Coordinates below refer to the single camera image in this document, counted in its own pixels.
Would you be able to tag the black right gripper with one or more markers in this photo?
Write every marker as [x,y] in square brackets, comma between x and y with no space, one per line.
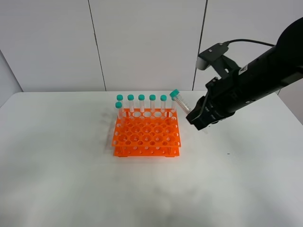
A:
[224,97]

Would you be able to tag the teal-capped test tube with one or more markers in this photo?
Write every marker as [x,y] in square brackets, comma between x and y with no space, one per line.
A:
[176,96]
[120,110]

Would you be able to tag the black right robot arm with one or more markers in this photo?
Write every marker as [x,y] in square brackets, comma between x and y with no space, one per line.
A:
[275,69]

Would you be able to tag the row test tube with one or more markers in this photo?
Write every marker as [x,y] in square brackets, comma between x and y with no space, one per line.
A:
[173,106]
[141,98]
[163,99]
[152,99]
[120,98]
[130,98]

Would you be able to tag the orange test tube rack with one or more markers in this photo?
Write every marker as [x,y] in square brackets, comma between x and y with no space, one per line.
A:
[148,134]

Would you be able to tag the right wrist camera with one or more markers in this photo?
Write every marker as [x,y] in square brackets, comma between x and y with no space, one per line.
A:
[210,55]

